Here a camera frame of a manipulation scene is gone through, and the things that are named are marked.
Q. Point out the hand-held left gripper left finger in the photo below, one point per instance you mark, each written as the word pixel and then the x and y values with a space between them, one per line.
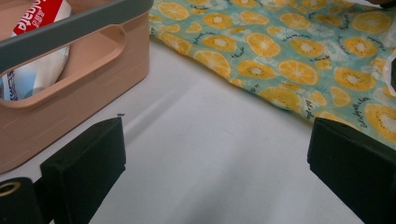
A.
pixel 84 168

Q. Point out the white packet with red label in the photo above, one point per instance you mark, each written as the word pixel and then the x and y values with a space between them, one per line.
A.
pixel 40 14

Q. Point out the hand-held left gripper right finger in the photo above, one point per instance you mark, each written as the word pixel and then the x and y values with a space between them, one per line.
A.
pixel 355 165

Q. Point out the white and blue packet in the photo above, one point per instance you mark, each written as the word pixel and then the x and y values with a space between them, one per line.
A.
pixel 18 87

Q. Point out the orange slice print cloth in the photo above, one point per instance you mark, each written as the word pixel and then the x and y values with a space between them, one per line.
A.
pixel 280 53

